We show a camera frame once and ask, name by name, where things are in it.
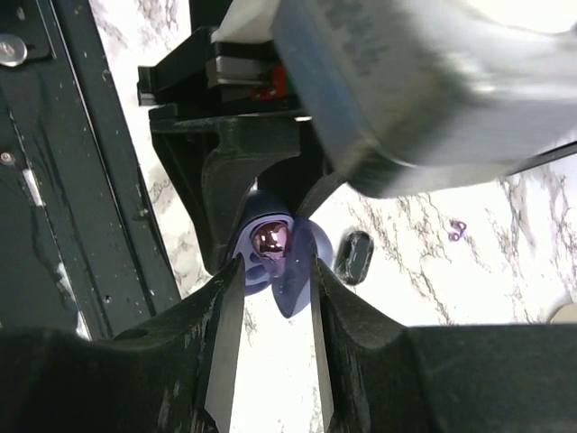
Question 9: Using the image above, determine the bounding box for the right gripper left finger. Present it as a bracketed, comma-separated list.
[1, 259, 244, 432]

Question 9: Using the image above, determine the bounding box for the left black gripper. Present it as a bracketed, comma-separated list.
[137, 27, 345, 274]

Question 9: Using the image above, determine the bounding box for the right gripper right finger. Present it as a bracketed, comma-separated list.
[311, 260, 576, 432]

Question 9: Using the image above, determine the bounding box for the black earbud charging case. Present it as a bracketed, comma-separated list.
[334, 230, 374, 286]

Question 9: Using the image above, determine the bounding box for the brown-topped white cup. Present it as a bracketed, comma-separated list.
[549, 303, 577, 324]

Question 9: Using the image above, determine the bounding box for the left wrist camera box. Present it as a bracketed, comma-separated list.
[271, 1, 576, 198]

